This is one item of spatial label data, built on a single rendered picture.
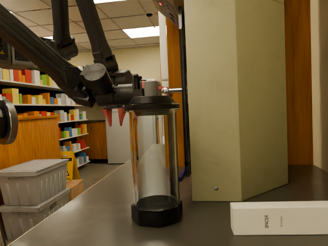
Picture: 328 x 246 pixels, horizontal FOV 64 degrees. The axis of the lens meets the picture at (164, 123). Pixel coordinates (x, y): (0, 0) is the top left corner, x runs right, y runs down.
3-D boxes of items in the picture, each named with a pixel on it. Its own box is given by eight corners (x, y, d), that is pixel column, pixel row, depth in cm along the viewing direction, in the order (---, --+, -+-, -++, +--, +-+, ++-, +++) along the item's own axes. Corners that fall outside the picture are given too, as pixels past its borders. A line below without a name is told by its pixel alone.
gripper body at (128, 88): (138, 73, 68) (111, 74, 69) (140, 112, 69) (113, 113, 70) (144, 76, 75) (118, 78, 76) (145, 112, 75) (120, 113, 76)
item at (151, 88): (180, 113, 55) (178, 81, 55) (169, 114, 46) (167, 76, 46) (139, 115, 58) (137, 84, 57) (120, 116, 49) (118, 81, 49)
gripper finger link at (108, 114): (119, 126, 107) (117, 103, 106) (102, 127, 108) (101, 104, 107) (124, 125, 113) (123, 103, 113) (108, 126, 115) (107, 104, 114)
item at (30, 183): (71, 187, 296) (70, 158, 294) (38, 207, 236) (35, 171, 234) (37, 187, 302) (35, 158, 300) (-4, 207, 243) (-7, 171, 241)
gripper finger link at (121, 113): (123, 126, 106) (122, 103, 106) (106, 127, 108) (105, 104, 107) (128, 125, 113) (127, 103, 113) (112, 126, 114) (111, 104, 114)
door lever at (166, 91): (186, 96, 73) (186, 87, 73) (183, 94, 64) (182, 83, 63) (167, 97, 74) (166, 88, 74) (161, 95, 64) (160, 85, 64)
